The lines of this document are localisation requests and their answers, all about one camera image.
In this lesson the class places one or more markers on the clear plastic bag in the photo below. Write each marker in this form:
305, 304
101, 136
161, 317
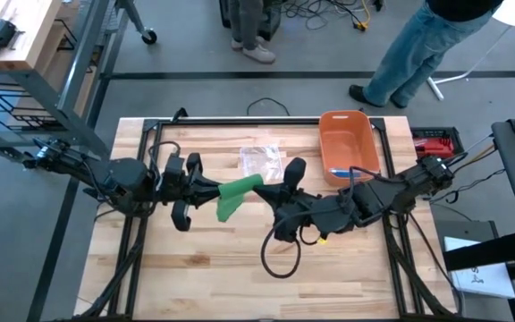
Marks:
365, 172
262, 161

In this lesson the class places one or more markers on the white paper sheet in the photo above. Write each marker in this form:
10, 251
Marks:
485, 279

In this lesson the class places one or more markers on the wooden workbench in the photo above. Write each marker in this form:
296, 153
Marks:
29, 27

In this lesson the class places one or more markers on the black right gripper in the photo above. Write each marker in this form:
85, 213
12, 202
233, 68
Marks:
298, 210

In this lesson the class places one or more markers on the blue elastic bandage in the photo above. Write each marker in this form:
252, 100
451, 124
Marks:
340, 171

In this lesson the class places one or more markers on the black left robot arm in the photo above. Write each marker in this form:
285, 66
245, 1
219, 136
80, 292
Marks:
105, 176

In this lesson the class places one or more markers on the black flat bar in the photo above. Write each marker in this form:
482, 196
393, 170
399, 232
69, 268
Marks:
485, 251

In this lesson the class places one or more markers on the small yellow tag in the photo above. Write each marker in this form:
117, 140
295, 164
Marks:
323, 241

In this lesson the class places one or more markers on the grey caster wheel leg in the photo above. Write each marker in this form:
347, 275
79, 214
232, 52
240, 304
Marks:
149, 36

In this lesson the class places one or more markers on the red black tool case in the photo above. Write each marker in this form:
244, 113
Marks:
436, 145

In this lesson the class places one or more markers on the green elastic bandage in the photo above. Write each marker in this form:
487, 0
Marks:
235, 192

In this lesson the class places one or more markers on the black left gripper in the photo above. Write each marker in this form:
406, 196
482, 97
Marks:
186, 188

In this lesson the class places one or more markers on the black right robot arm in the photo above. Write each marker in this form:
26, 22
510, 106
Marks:
387, 192

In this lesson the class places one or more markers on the black aluminium rig frame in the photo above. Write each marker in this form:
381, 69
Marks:
239, 121

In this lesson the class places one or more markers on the person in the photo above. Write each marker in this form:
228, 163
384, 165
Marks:
246, 27
414, 49

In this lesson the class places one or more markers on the orange plastic bin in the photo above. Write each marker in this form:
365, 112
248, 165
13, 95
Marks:
347, 138

